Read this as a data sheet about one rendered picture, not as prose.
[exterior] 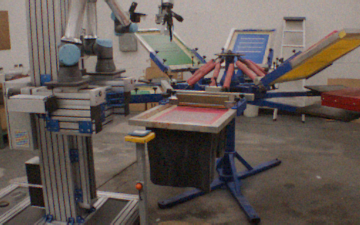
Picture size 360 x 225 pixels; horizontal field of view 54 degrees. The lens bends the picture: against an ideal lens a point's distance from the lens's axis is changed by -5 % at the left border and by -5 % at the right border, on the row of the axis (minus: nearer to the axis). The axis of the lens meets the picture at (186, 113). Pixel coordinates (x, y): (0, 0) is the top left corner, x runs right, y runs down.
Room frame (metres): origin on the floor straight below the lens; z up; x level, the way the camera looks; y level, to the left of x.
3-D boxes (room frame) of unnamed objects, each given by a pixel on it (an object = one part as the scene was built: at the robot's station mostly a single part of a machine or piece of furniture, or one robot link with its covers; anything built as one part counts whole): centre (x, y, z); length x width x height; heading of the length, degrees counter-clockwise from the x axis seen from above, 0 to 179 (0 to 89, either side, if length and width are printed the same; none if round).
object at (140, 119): (2.52, -0.04, 0.97); 0.79 x 0.58 x 0.04; 159
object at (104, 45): (2.62, 0.58, 1.42); 0.13 x 0.12 x 0.14; 53
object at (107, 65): (2.62, 0.58, 1.31); 0.15 x 0.15 x 0.10
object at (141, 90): (3.36, 0.48, 1.05); 1.08 x 0.61 x 0.23; 99
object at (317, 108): (2.99, -0.84, 0.91); 1.34 x 0.40 x 0.08; 39
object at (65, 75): (2.14, 0.69, 1.31); 0.15 x 0.15 x 0.10
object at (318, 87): (3.62, -1.07, 0.91); 1.34 x 0.40 x 0.08; 99
